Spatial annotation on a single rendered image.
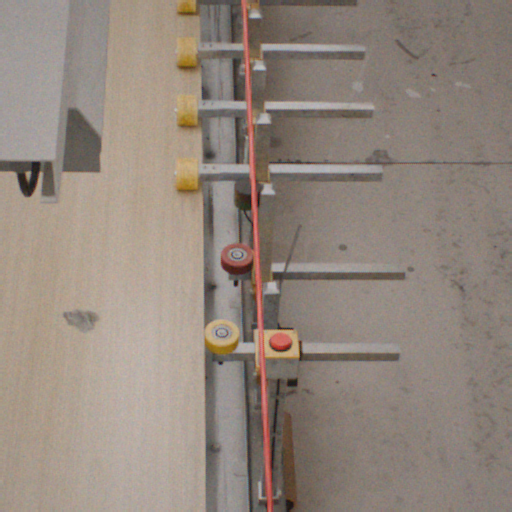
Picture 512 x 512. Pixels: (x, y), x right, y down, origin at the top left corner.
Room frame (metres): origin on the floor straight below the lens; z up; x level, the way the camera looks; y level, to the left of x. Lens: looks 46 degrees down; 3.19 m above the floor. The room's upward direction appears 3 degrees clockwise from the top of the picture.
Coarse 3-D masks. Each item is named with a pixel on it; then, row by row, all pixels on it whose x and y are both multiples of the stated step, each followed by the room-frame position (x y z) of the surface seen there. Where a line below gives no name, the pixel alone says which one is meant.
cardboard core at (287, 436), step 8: (288, 416) 2.40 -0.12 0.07; (288, 424) 2.37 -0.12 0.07; (288, 432) 2.34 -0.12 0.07; (288, 440) 2.31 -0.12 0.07; (288, 448) 2.28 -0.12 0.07; (288, 456) 2.25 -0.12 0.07; (288, 464) 2.22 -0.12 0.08; (288, 472) 2.19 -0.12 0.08; (288, 480) 2.17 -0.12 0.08; (288, 488) 2.14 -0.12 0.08; (288, 496) 2.11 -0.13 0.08; (296, 496) 2.13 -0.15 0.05; (288, 504) 2.13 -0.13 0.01; (296, 504) 2.11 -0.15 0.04
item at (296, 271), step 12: (276, 264) 2.25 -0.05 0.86; (300, 264) 2.25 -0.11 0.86; (312, 264) 2.26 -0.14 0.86; (324, 264) 2.26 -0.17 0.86; (336, 264) 2.26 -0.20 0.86; (348, 264) 2.26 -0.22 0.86; (360, 264) 2.27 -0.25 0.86; (372, 264) 2.27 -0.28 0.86; (384, 264) 2.27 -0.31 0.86; (396, 264) 2.27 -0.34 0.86; (228, 276) 2.21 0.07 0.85; (240, 276) 2.22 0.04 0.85; (276, 276) 2.22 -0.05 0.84; (288, 276) 2.23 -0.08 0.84; (300, 276) 2.23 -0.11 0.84; (312, 276) 2.23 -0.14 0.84; (324, 276) 2.23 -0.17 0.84; (336, 276) 2.24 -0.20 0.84; (348, 276) 2.24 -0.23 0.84; (360, 276) 2.24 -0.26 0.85; (372, 276) 2.24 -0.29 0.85; (384, 276) 2.25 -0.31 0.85; (396, 276) 2.25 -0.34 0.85
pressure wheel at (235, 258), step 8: (224, 248) 2.25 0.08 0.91; (232, 248) 2.25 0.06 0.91; (240, 248) 2.25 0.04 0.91; (248, 248) 2.25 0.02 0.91; (224, 256) 2.22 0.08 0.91; (232, 256) 2.23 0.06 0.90; (240, 256) 2.23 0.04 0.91; (248, 256) 2.23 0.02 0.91; (224, 264) 2.20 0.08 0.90; (232, 264) 2.20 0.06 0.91; (240, 264) 2.20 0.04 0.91; (248, 264) 2.20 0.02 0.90; (232, 272) 2.19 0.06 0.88; (240, 272) 2.19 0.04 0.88
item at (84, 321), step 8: (64, 312) 2.01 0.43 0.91; (72, 312) 2.01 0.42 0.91; (80, 312) 2.00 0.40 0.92; (88, 312) 2.01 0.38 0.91; (96, 312) 2.01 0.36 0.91; (72, 320) 1.98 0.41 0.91; (80, 320) 1.99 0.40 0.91; (88, 320) 1.99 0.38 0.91; (96, 320) 1.99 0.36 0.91; (80, 328) 1.97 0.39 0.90; (88, 328) 1.97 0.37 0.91
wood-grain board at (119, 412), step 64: (128, 0) 3.25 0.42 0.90; (128, 64) 2.95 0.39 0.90; (128, 128) 2.68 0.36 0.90; (192, 128) 2.69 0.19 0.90; (0, 192) 2.40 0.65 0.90; (64, 192) 2.42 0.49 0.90; (128, 192) 2.43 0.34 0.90; (192, 192) 2.45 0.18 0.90; (0, 256) 2.18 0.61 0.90; (64, 256) 2.20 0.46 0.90; (128, 256) 2.21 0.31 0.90; (192, 256) 2.22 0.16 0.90; (0, 320) 1.98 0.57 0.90; (64, 320) 1.99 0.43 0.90; (128, 320) 2.00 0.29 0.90; (192, 320) 2.01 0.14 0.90; (0, 384) 1.80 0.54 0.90; (64, 384) 1.81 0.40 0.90; (128, 384) 1.82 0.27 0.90; (192, 384) 1.83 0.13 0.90; (0, 448) 1.63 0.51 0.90; (64, 448) 1.64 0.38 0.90; (128, 448) 1.65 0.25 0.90; (192, 448) 1.66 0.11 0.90
